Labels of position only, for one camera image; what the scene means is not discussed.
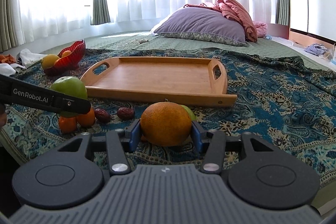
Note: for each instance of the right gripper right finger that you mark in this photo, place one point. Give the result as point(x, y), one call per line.
point(211, 144)

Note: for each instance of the orange cloth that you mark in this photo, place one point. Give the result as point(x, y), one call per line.
point(7, 59)

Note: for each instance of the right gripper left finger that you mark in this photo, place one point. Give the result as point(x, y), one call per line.
point(119, 142)

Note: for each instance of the yellow lemon in bowl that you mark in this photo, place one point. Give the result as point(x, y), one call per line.
point(49, 60)

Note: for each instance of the small tangerine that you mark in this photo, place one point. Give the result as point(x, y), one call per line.
point(86, 120)
point(67, 125)

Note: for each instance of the orange in bowl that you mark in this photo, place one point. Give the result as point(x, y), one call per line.
point(66, 53)

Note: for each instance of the large orange fruit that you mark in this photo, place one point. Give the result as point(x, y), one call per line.
point(165, 124)

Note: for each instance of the dark red date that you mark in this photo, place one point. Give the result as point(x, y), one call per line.
point(102, 116)
point(125, 113)

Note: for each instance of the green quilted bedspread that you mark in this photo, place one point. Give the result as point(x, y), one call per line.
point(275, 47)

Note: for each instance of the blue clothes pile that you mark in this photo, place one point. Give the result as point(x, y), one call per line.
point(316, 49)

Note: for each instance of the purple pillow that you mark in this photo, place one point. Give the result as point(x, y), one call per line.
point(195, 23)

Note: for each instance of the white crumpled cloth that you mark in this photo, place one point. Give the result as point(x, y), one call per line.
point(26, 58)

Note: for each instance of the wooden serving tray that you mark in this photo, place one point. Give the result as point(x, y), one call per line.
point(187, 81)

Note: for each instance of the red glass fruit bowl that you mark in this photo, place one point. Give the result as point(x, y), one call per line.
point(70, 62)

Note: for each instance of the blue paisley cloth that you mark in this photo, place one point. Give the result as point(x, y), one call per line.
point(279, 99)

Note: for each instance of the pink folded blanket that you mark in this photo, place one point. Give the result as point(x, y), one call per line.
point(233, 10)

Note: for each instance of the green apple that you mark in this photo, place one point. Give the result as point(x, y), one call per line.
point(190, 113)
point(70, 85)

